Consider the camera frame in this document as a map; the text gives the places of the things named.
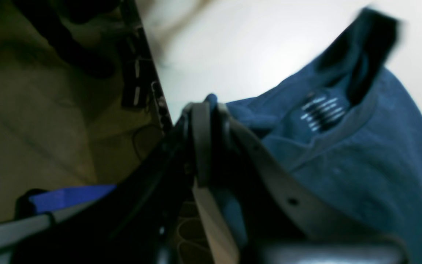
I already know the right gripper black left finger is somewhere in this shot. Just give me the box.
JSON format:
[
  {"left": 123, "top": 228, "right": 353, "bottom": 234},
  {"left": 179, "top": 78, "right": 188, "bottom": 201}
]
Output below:
[{"left": 10, "top": 102, "right": 212, "bottom": 264}]

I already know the blue box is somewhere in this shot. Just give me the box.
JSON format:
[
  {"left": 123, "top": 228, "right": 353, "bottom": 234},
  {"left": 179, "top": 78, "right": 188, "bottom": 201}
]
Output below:
[{"left": 14, "top": 184, "right": 117, "bottom": 220}]

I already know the black power strip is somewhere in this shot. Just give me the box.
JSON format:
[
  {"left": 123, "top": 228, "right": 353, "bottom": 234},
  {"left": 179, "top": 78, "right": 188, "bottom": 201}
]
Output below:
[{"left": 116, "top": 0, "right": 173, "bottom": 133}]

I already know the dark blue T-shirt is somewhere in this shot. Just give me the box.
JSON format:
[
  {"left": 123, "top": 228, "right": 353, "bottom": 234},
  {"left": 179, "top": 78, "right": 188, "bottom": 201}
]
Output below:
[{"left": 226, "top": 7, "right": 422, "bottom": 264}]

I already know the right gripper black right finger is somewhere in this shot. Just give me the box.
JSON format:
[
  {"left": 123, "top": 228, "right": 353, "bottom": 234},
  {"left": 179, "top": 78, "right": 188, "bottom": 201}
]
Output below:
[{"left": 216, "top": 103, "right": 409, "bottom": 264}]

